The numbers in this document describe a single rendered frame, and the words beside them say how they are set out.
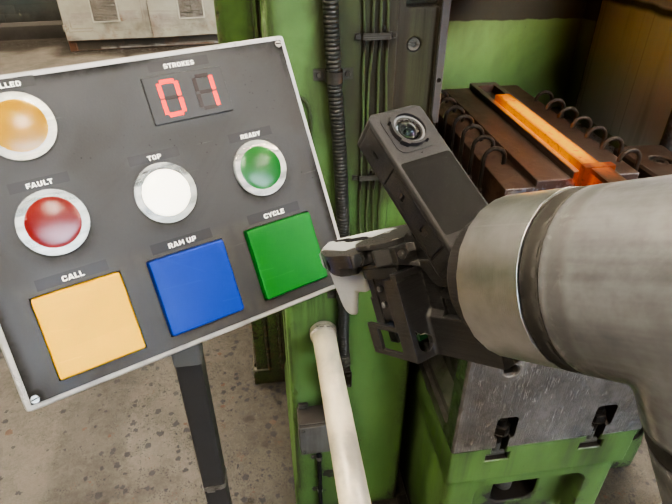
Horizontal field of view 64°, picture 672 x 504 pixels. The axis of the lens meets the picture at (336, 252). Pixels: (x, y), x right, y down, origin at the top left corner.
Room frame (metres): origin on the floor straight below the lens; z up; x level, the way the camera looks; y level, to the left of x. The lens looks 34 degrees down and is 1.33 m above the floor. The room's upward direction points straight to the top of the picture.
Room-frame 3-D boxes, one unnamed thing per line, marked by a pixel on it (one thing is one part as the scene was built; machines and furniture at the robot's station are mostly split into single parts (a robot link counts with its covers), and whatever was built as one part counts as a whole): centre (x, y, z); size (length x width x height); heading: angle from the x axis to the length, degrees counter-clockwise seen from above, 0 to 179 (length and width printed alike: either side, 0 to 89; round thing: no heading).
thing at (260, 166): (0.51, 0.08, 1.09); 0.05 x 0.03 x 0.04; 98
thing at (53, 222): (0.40, 0.25, 1.09); 0.05 x 0.03 x 0.04; 98
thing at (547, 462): (0.91, -0.36, 0.23); 0.55 x 0.37 x 0.47; 8
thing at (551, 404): (0.91, -0.36, 0.69); 0.56 x 0.38 x 0.45; 8
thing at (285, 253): (0.47, 0.05, 1.01); 0.07 x 0.05 x 0.07; 123
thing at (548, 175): (0.90, -0.31, 0.96); 0.42 x 0.20 x 0.09; 8
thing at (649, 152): (0.77, -0.50, 0.95); 0.12 x 0.08 x 0.06; 8
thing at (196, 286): (0.42, 0.14, 1.01); 0.07 x 0.05 x 0.07; 123
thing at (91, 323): (0.36, 0.22, 1.01); 0.07 x 0.05 x 0.07; 123
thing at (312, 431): (0.75, 0.04, 0.36); 0.09 x 0.07 x 0.12; 98
